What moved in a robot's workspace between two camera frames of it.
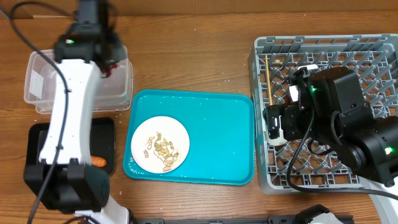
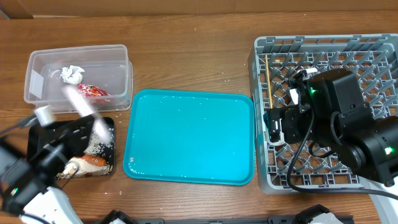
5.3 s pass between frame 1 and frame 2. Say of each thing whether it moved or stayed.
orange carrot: stayed
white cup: stayed
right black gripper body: stayed
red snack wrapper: moved
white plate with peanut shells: moved
